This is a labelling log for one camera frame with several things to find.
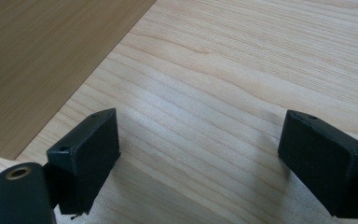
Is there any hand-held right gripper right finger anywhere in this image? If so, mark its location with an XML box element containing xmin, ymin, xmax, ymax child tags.
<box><xmin>277</xmin><ymin>109</ymin><xmax>358</xmax><ymax>219</ymax></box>

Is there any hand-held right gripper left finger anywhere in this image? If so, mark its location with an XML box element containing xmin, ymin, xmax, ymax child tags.
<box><xmin>46</xmin><ymin>107</ymin><xmax>121</xmax><ymax>217</ymax></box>

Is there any brown wooden board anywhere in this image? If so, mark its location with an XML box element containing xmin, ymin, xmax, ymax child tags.
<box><xmin>0</xmin><ymin>0</ymin><xmax>158</xmax><ymax>161</ymax></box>

